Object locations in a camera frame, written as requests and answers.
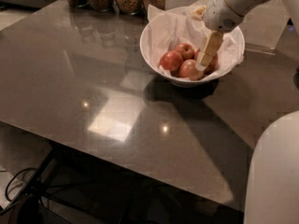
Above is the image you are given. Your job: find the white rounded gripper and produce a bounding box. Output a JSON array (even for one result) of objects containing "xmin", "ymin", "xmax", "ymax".
[{"xmin": 191, "ymin": 0, "xmax": 244, "ymax": 71}]

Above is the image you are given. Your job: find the white ceramic bowl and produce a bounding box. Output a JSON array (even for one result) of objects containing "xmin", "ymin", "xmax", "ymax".
[{"xmin": 139, "ymin": 6, "xmax": 246, "ymax": 88}]

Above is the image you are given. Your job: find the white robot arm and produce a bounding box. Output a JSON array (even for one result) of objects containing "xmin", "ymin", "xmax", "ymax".
[{"xmin": 196, "ymin": 0, "xmax": 299, "ymax": 224}]

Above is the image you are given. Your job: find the red apple back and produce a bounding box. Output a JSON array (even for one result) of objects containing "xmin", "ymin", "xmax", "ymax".
[{"xmin": 174, "ymin": 43, "xmax": 195, "ymax": 60}]

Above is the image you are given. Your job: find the red yellow apple front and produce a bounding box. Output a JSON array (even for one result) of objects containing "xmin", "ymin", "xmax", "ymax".
[{"xmin": 178, "ymin": 59, "xmax": 205, "ymax": 81}]

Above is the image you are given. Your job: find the clear acrylic sign holder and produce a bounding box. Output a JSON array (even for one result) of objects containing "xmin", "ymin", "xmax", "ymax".
[{"xmin": 239, "ymin": 0, "xmax": 289, "ymax": 55}]

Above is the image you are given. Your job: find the black table leg frame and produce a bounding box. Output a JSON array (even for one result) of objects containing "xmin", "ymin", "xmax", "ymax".
[{"xmin": 1, "ymin": 148, "xmax": 134, "ymax": 224}]

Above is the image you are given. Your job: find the black cable on floor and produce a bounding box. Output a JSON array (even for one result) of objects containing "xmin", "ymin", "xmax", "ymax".
[{"xmin": 4, "ymin": 167, "xmax": 38, "ymax": 203}]

